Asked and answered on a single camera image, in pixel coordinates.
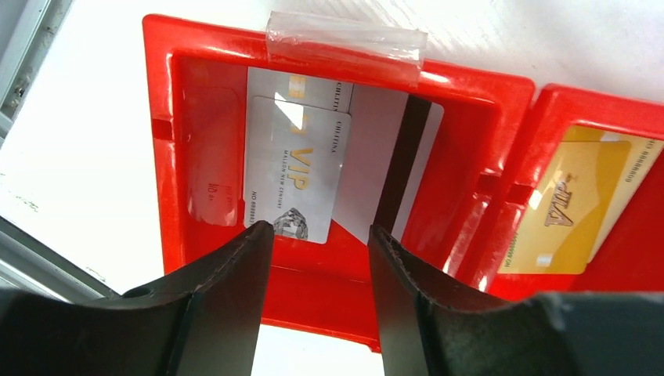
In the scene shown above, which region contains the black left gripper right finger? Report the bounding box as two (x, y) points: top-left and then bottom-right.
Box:
(368, 225), (663, 375)

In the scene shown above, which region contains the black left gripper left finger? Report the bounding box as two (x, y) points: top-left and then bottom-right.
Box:
(1, 221), (274, 375)

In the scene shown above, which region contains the gold VIP card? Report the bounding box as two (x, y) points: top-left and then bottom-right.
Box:
(499, 141), (632, 274)

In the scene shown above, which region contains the white vip card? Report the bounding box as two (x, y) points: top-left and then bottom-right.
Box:
(244, 96), (352, 244)
(247, 67), (354, 113)

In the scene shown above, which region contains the white magnetic stripe card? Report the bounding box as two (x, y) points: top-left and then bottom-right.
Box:
(332, 85), (444, 244)

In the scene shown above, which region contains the red left bin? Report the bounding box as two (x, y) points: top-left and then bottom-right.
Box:
(143, 14), (536, 350)

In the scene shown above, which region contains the red bin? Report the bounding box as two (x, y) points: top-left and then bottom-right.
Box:
(442, 84), (663, 300)
(143, 14), (536, 350)

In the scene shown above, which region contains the red middle bin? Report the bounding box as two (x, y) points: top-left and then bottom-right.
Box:
(442, 84), (663, 300)

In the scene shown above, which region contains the clear adhesive tape strip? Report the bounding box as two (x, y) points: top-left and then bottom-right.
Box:
(265, 11), (428, 87)

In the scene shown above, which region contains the aluminium frame rail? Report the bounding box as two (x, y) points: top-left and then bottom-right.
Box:
(1, 1), (117, 303)

